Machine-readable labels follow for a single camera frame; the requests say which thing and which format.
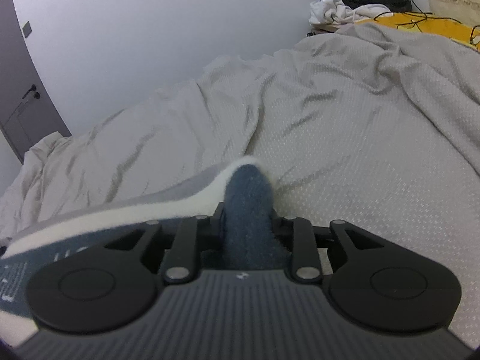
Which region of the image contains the cream and blue striped sweater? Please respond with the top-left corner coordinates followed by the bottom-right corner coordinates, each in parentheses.
top-left (1, 157), bottom-right (273, 347)

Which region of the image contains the black door handle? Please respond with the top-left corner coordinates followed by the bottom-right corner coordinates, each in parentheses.
top-left (22, 85), bottom-right (41, 99)

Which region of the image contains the grey door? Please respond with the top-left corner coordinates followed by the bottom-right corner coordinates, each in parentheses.
top-left (0, 0), bottom-right (71, 161)

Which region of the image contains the grey wall switch panel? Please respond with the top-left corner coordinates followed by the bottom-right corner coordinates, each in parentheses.
top-left (22, 21), bottom-right (32, 38)

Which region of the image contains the black cable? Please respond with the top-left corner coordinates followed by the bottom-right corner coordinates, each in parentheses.
top-left (373, 0), bottom-right (480, 46)

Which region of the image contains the grey bed sheet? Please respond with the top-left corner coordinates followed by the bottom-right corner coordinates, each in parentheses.
top-left (1, 24), bottom-right (479, 345)

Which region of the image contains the yellow cloth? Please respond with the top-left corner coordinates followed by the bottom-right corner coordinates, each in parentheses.
top-left (360, 12), bottom-right (479, 51)

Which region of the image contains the white clothing pile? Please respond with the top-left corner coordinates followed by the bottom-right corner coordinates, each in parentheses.
top-left (309, 0), bottom-right (393, 27)

